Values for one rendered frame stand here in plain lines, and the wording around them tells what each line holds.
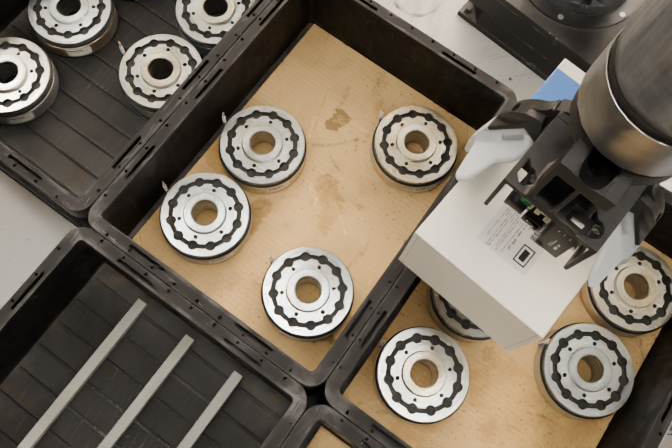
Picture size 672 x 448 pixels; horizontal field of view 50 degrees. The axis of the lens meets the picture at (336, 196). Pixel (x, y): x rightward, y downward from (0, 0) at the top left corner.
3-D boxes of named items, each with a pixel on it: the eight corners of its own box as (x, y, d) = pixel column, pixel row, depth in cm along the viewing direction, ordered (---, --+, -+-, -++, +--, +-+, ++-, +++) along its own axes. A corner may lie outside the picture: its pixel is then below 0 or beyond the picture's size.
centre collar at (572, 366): (579, 338, 80) (581, 337, 79) (618, 362, 79) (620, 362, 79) (559, 376, 79) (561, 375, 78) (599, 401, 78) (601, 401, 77)
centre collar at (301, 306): (305, 260, 81) (305, 258, 80) (339, 288, 80) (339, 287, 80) (276, 293, 80) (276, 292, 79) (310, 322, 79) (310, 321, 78)
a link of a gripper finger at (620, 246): (576, 307, 56) (555, 239, 49) (618, 251, 57) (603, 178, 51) (613, 326, 54) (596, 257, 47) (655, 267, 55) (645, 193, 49)
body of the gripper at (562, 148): (476, 203, 50) (531, 136, 38) (548, 118, 52) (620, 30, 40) (566, 275, 48) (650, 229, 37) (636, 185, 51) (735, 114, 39)
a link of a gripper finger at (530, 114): (477, 113, 53) (566, 114, 46) (489, 99, 54) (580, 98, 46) (508, 159, 55) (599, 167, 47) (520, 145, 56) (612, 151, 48)
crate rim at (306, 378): (308, -30, 88) (309, -42, 85) (517, 105, 83) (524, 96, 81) (85, 225, 76) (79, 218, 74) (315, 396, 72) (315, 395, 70)
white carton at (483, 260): (531, 104, 68) (565, 57, 60) (635, 184, 66) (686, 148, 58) (397, 259, 63) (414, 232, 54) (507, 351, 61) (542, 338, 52)
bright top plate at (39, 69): (6, 24, 89) (4, 22, 88) (69, 69, 87) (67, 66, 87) (-54, 83, 86) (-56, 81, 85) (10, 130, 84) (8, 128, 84)
